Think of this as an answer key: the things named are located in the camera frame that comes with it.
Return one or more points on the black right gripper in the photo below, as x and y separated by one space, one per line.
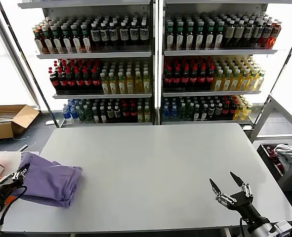
244 203

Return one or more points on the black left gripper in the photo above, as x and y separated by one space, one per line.
7 190

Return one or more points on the purple t-shirt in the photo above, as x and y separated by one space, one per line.
52 182

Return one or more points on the small grey metal strip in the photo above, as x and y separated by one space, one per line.
22 148

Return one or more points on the black plastic crate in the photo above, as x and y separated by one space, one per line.
262 151

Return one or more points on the red patterned cloth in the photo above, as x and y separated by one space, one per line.
271 153

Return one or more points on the white sticks bundle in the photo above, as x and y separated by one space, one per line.
0 120

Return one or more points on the brown cardboard box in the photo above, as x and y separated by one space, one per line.
25 118

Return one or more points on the small white flat object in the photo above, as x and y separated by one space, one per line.
50 123

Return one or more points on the white grey crumpled cloth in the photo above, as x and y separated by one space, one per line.
287 153

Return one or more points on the blue water bottle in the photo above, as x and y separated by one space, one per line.
166 113
174 113
74 115
67 115

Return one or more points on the yellow juice bottle white cap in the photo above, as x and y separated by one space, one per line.
122 86
147 86
260 82
244 82
147 116
141 116
105 87
113 87
130 86
227 82
240 112
252 82
235 82
218 82
247 112
138 86

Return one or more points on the cola bottle red cap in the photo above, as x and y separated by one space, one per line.
210 79
71 83
96 83
126 114
184 79
63 83
134 114
55 83
168 79
225 111
176 79
193 79
233 110
88 83
201 79
80 83

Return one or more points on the dark drink bottle black label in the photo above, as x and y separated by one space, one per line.
118 115
211 111
124 34
95 36
144 34
248 33
104 35
134 34
114 35
219 111
258 33
266 33
111 115

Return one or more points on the dark tea bottle white label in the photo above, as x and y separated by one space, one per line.
189 37
48 42
67 41
57 42
209 37
103 116
196 113
199 37
77 41
179 37
219 37
204 113
96 116
170 37
87 40

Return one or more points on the green water bottle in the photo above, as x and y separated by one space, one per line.
189 112
81 115
182 112

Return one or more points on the grey metal shelf rack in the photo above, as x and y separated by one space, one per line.
220 52
94 55

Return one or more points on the dark bottle beige label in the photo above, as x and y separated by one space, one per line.
230 33
239 33

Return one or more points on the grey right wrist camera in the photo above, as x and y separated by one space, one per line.
284 227

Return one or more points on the grey metal table frame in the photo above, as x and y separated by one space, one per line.
260 121

